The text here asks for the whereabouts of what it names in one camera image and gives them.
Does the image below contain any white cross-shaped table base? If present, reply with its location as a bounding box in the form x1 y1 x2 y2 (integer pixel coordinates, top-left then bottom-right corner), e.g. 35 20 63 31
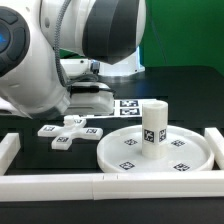
37 115 103 150

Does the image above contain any white marker tag board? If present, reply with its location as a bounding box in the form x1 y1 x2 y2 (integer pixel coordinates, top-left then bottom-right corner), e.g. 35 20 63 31
80 99 149 119

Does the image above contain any white fence bar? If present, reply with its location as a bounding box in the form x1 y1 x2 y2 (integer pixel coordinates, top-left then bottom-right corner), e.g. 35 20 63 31
0 171 224 202
0 133 21 176
204 127 224 170

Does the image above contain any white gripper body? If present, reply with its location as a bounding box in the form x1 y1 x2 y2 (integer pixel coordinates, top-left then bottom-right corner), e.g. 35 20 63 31
65 82 115 115

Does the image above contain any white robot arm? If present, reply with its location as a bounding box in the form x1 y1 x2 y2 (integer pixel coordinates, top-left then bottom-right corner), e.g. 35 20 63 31
0 0 146 119

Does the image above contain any grey arm hose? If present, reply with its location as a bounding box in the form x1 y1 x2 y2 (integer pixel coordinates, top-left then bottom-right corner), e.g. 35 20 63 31
53 0 73 88

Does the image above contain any white front fence bar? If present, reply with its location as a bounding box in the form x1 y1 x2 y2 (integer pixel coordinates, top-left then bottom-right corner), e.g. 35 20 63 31
0 171 224 202

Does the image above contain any white round table top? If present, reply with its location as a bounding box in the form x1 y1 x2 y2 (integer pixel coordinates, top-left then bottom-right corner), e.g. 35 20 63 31
97 125 214 173

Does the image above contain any white left fence bar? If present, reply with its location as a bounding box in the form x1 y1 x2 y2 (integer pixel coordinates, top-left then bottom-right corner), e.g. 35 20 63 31
0 133 21 176

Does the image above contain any white right fence bar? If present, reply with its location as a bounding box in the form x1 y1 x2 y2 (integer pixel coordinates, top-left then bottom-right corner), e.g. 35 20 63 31
204 127 224 170

